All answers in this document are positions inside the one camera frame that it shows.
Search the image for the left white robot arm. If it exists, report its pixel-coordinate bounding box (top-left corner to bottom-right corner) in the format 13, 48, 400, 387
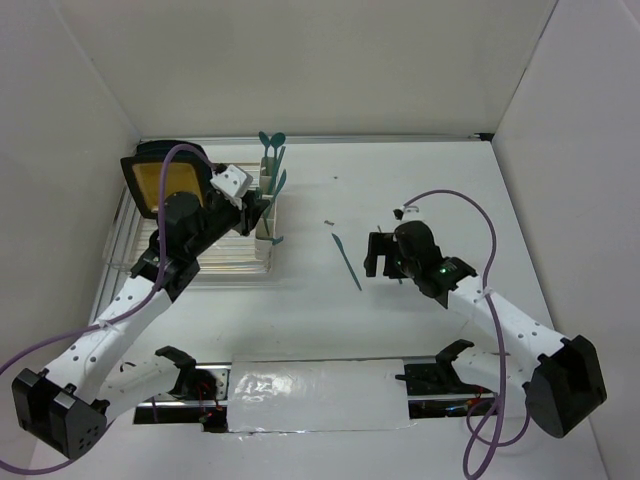
11, 191, 269, 461

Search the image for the white utensil holder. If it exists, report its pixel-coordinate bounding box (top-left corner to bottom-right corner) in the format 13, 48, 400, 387
258, 156, 277, 195
254, 195, 278, 262

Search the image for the teal spoon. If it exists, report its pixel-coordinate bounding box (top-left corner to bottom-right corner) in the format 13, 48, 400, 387
268, 131, 288, 194
258, 131, 271, 174

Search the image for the white utensil holder near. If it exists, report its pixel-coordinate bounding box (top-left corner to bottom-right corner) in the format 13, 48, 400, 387
254, 195, 278, 262

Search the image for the reflective tape sheet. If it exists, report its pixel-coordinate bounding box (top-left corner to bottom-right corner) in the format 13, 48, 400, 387
227, 359, 411, 433

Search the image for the dark teal plate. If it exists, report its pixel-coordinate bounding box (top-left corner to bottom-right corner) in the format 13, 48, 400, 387
135, 139, 212, 184

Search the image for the clear dish rack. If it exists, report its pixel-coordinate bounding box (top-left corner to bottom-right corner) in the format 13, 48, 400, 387
104, 161, 282, 282

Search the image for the white utensil holder far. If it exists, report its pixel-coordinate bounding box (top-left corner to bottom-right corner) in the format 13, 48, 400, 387
258, 156, 277, 195

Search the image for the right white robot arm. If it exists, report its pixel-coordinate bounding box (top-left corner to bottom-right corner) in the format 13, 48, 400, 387
364, 221, 607, 438

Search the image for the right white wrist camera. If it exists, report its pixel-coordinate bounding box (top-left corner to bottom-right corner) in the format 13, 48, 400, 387
393, 205, 421, 224

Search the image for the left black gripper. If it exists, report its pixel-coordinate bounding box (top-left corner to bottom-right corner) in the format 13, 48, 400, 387
187, 189, 271, 257

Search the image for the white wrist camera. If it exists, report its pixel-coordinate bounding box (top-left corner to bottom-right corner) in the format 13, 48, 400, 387
393, 205, 421, 224
210, 163, 253, 210

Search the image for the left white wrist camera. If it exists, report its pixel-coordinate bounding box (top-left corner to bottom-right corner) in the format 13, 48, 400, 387
210, 163, 253, 210

